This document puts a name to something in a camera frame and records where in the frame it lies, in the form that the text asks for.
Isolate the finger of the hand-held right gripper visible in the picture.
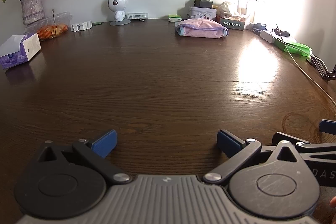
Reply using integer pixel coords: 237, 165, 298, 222
272, 132, 336, 161
319, 119, 336, 136

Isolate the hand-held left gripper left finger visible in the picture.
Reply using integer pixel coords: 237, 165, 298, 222
31, 130, 133, 185

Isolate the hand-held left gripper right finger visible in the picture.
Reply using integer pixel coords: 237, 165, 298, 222
202, 130, 306, 185

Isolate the pink and blue mesh garment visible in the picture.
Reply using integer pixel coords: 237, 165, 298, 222
175, 18, 229, 40

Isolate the black metal stand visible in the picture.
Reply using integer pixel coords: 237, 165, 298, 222
306, 54, 336, 82

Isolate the green and white tray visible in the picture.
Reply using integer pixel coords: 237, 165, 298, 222
274, 39, 313, 61

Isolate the flat black device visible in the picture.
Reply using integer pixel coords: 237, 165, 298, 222
272, 28, 291, 38

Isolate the white box with black item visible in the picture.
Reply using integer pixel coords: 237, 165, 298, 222
260, 30, 279, 44

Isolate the dark labelled tissue box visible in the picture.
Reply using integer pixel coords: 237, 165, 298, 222
216, 15, 246, 31

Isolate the white plastic clip holder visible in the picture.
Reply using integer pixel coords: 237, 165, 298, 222
70, 20, 93, 33

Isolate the dark blue small item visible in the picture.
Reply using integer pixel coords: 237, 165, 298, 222
251, 22, 269, 32

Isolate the purple white tissue pack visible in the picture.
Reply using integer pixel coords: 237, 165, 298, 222
0, 33, 42, 71

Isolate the clear plastic box of oranges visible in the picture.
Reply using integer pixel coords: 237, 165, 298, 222
25, 11, 73, 41

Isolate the white digital thermometer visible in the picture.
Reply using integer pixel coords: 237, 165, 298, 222
127, 12, 148, 20

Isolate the floral tin box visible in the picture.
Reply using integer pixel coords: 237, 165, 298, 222
189, 6, 217, 22

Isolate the white charger plug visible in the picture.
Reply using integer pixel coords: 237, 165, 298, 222
238, 0, 260, 17

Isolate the white robot figurine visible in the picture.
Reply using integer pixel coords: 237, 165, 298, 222
108, 0, 131, 26

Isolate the black power adapter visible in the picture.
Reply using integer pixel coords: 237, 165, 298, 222
194, 0, 213, 8

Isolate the textured grey vase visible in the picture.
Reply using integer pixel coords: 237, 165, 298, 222
20, 0, 44, 26

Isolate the white charging cable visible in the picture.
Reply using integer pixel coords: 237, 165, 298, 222
275, 23, 336, 107

